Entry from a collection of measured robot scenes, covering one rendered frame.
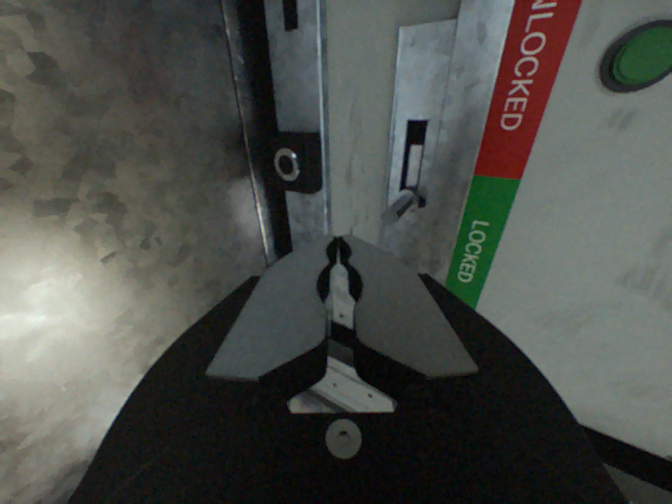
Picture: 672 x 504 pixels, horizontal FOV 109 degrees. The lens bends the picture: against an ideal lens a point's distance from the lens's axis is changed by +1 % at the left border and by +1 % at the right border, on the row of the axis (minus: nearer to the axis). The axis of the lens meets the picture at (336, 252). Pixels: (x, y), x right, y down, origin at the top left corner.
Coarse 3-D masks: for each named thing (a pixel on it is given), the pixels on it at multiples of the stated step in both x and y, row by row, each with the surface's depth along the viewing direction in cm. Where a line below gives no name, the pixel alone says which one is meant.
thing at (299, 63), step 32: (288, 0) 21; (320, 0) 20; (288, 32) 22; (320, 32) 21; (288, 64) 23; (320, 64) 22; (288, 96) 25; (320, 96) 23; (288, 128) 26; (320, 128) 25; (320, 160) 26; (288, 192) 31; (320, 192) 28; (320, 224) 30
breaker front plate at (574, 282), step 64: (384, 0) 19; (448, 0) 17; (640, 0) 13; (384, 64) 21; (448, 64) 18; (576, 64) 15; (384, 128) 23; (576, 128) 17; (640, 128) 15; (384, 192) 25; (576, 192) 18; (640, 192) 16; (512, 256) 22; (576, 256) 20; (640, 256) 18; (512, 320) 25; (576, 320) 22; (640, 320) 19; (576, 384) 24; (640, 384) 21
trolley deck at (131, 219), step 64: (0, 0) 12; (64, 0) 13; (128, 0) 16; (192, 0) 19; (0, 64) 12; (64, 64) 14; (128, 64) 17; (192, 64) 20; (0, 128) 13; (64, 128) 15; (128, 128) 17; (192, 128) 21; (0, 192) 13; (64, 192) 15; (128, 192) 18; (192, 192) 23; (0, 256) 14; (64, 256) 16; (128, 256) 19; (192, 256) 24; (256, 256) 32; (0, 320) 14; (64, 320) 17; (128, 320) 20; (192, 320) 26; (0, 384) 15; (64, 384) 18; (128, 384) 22; (0, 448) 15; (64, 448) 18
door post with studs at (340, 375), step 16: (336, 352) 41; (352, 352) 41; (336, 368) 38; (352, 368) 36; (336, 384) 39; (352, 384) 37; (368, 400) 37; (384, 400) 35; (624, 480) 26; (640, 480) 26; (640, 496) 25; (656, 496) 25
